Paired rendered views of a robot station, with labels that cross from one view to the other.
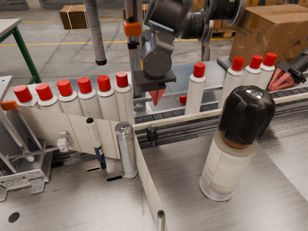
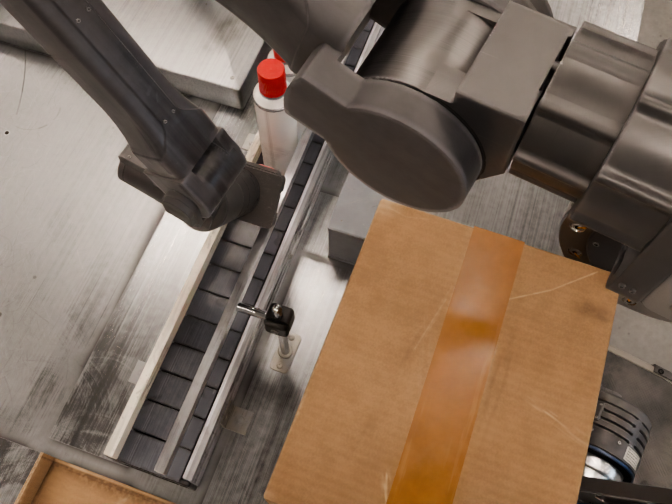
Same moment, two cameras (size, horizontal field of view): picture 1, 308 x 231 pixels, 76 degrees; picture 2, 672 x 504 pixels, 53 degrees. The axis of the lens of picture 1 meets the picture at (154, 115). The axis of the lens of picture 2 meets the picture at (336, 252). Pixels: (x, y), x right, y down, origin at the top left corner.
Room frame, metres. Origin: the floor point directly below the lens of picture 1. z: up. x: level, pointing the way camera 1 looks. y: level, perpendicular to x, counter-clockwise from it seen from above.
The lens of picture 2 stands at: (0.97, -0.79, 1.69)
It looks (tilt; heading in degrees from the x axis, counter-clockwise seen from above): 64 degrees down; 123
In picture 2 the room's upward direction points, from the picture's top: 1 degrees clockwise
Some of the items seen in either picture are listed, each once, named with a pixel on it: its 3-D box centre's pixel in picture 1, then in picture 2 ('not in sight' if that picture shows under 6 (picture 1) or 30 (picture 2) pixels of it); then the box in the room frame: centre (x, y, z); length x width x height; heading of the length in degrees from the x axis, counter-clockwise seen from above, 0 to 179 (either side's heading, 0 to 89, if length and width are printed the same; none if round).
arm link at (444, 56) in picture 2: not in sight; (459, 103); (0.91, -0.58, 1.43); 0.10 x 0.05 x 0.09; 4
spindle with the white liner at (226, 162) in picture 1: (230, 150); not in sight; (0.27, -0.17, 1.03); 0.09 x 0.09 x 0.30
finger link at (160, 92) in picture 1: (150, 91); not in sight; (0.45, 0.01, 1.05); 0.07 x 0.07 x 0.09; 14
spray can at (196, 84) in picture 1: (195, 92); not in sight; (0.55, -0.14, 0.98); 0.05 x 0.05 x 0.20
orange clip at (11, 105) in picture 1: (9, 104); not in sight; (0.36, 0.33, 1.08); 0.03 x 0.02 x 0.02; 105
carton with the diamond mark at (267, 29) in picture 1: (274, 41); (434, 412); (0.98, -0.60, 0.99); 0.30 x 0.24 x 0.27; 104
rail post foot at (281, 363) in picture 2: not in sight; (285, 351); (0.77, -0.60, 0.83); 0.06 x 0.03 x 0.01; 103
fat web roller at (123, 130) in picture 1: (127, 153); not in sight; (0.30, 0.07, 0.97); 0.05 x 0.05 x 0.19
